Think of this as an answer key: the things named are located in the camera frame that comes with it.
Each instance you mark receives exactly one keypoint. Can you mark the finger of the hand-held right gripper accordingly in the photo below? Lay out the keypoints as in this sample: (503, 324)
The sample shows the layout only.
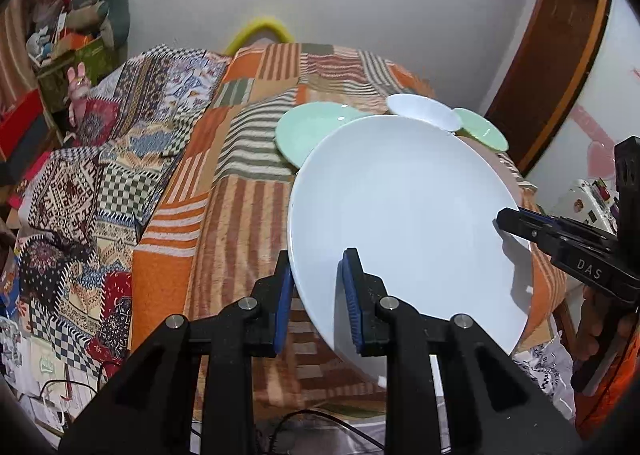
(575, 227)
(520, 227)

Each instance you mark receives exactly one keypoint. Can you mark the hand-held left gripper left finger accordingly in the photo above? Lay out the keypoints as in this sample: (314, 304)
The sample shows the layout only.
(283, 307)

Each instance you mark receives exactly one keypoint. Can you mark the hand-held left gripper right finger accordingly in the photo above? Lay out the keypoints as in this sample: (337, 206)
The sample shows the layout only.
(350, 307)

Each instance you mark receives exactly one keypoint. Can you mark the large white plate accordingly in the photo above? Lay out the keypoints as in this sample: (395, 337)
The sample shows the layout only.
(410, 195)

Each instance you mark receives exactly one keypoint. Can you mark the person's right hand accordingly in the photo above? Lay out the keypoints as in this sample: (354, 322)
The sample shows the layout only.
(597, 325)

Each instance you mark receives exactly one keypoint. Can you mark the white sticker-covered case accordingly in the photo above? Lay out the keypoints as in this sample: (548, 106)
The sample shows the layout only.
(580, 200)

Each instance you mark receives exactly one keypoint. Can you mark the orange striped blanket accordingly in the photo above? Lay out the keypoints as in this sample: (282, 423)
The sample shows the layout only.
(240, 215)

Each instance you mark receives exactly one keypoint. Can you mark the small light green bowl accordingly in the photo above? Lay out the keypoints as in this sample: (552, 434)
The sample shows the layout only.
(482, 130)

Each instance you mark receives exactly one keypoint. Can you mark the orange cloth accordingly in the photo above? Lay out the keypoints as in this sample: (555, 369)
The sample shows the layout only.
(615, 395)

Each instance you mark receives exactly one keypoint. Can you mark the small white plate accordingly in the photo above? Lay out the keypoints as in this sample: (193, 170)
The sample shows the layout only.
(425, 110)

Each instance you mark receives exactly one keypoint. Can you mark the light green plate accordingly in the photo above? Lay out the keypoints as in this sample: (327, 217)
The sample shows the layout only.
(305, 135)

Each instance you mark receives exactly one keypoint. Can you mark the patchwork patterned blanket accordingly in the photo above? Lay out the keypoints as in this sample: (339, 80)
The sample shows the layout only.
(75, 195)

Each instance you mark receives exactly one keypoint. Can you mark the pink bunny toy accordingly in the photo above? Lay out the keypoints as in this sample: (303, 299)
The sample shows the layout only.
(79, 85)

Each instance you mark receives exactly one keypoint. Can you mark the dark box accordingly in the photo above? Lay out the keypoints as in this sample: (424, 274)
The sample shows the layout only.
(27, 137)

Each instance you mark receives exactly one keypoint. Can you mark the red box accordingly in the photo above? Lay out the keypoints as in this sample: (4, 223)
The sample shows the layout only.
(20, 110)

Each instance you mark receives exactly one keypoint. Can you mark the grey-green plush cushion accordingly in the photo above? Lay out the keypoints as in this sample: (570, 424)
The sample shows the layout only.
(115, 5)

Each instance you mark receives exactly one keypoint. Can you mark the clutter pile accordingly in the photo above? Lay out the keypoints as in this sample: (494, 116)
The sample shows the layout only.
(47, 30)

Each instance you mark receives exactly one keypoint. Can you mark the striped brown curtain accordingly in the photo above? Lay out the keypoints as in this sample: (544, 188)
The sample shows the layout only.
(12, 60)

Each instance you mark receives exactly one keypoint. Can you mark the pink wall sticker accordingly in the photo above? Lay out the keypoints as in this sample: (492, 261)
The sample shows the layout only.
(597, 150)

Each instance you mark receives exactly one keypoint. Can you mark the wooden door frame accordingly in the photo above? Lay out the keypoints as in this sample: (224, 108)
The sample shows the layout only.
(560, 60)

